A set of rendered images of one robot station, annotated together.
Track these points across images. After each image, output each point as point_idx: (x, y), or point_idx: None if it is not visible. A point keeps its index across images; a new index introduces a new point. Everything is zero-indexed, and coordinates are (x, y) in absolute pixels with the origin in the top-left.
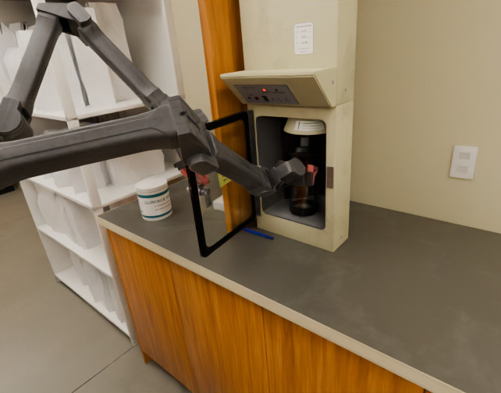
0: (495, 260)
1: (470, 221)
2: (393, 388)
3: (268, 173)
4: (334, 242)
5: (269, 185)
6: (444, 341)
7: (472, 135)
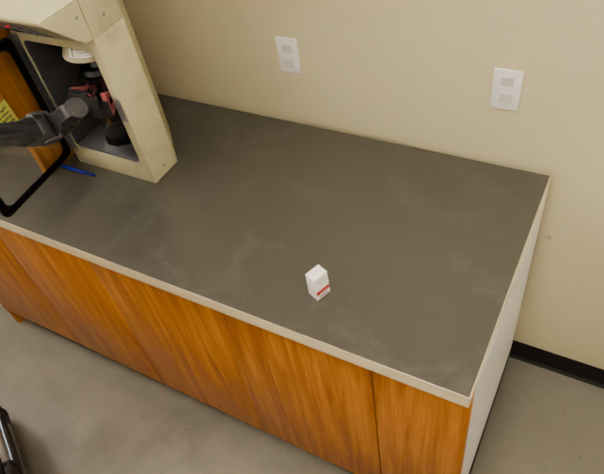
0: (311, 167)
1: (314, 118)
2: (195, 307)
3: (49, 118)
4: (153, 173)
5: (50, 134)
6: (222, 263)
7: (287, 25)
